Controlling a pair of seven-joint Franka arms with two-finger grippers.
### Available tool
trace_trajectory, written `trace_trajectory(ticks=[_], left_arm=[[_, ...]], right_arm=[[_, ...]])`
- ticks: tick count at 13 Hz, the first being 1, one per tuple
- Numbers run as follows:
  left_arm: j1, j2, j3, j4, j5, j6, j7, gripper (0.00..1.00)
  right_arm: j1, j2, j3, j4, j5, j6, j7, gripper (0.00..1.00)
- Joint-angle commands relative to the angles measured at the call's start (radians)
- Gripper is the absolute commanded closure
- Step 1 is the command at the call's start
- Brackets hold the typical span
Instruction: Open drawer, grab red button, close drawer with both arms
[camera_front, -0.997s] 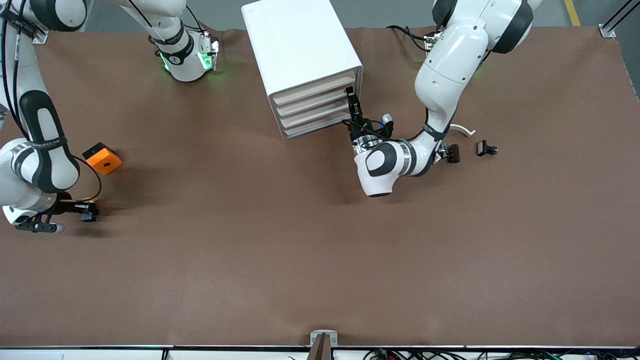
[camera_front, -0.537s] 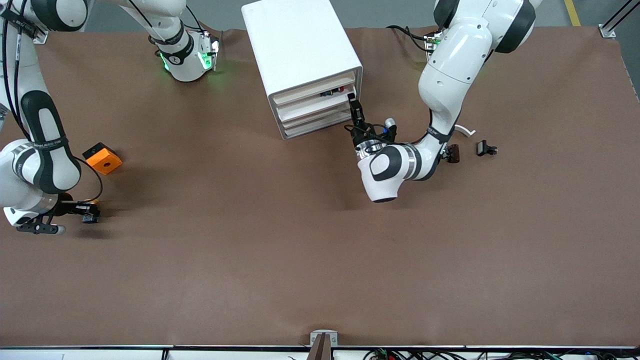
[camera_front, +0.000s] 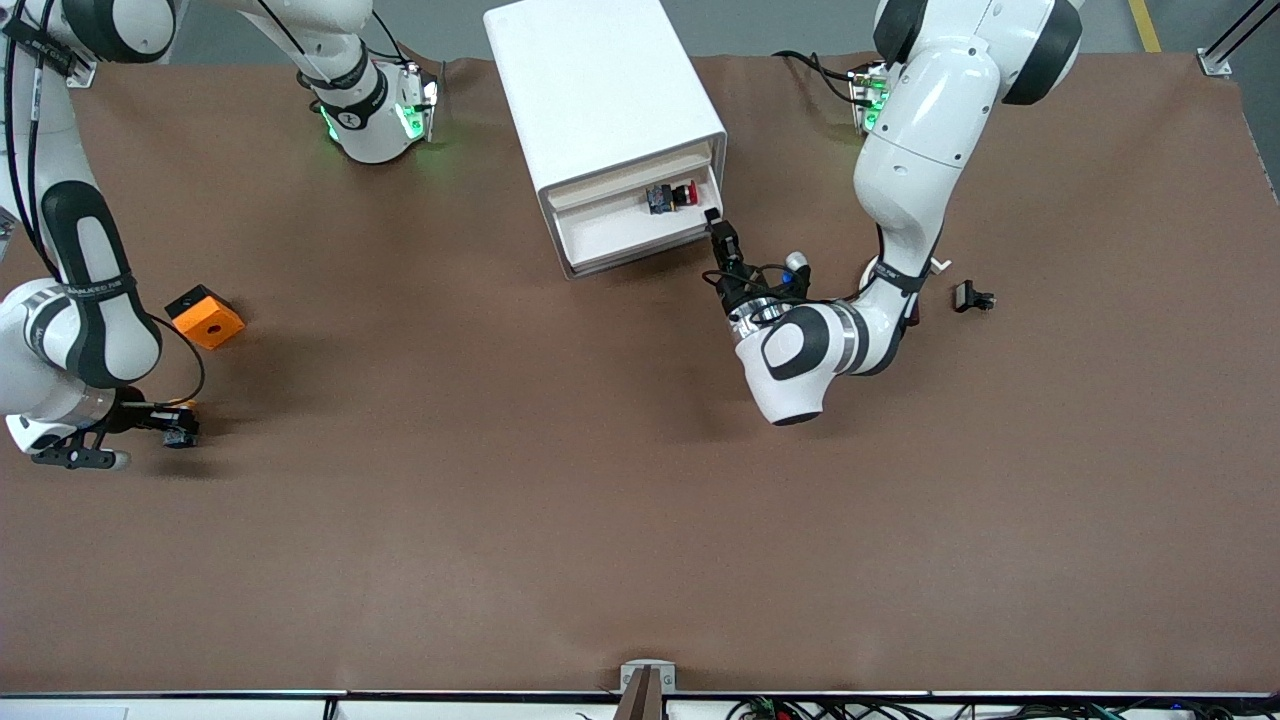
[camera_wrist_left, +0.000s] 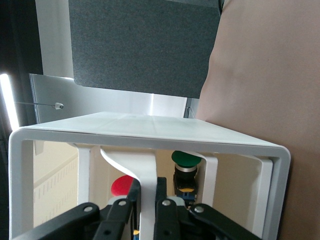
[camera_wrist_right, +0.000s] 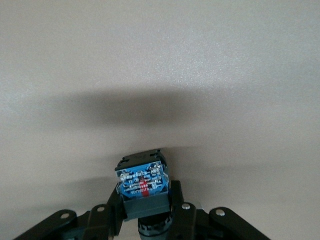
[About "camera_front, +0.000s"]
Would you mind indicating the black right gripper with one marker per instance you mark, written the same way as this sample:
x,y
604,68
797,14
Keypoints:
x,y
130,412

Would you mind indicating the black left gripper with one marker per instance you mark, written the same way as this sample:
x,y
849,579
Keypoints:
x,y
736,289

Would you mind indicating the yellow push button switch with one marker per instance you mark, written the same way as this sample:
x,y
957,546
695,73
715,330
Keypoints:
x,y
182,436

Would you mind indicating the red push button switch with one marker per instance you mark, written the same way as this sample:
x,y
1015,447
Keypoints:
x,y
660,198

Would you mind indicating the white plastic drawer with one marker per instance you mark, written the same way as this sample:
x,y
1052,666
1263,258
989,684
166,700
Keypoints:
x,y
620,178
610,235

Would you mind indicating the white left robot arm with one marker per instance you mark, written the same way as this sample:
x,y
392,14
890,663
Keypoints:
x,y
920,150

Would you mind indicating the white drawer cabinet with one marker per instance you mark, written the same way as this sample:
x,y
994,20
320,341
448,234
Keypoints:
x,y
600,80

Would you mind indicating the orange box with hole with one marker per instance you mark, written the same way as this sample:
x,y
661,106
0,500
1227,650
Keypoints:
x,y
210,325

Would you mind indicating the dark brown small component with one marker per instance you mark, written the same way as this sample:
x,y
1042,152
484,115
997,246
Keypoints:
x,y
914,312

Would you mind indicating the small black clip component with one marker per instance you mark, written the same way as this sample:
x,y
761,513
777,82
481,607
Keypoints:
x,y
966,296

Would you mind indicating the brown table mat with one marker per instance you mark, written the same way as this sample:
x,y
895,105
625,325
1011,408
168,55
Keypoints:
x,y
640,520

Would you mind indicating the white table edge rail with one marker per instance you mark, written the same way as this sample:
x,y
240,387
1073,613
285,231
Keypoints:
x,y
450,710

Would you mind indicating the grey metal mount bracket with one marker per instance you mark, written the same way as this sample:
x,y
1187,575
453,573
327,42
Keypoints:
x,y
650,668

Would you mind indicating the aluminium frame profile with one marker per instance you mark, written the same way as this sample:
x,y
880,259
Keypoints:
x,y
1216,64

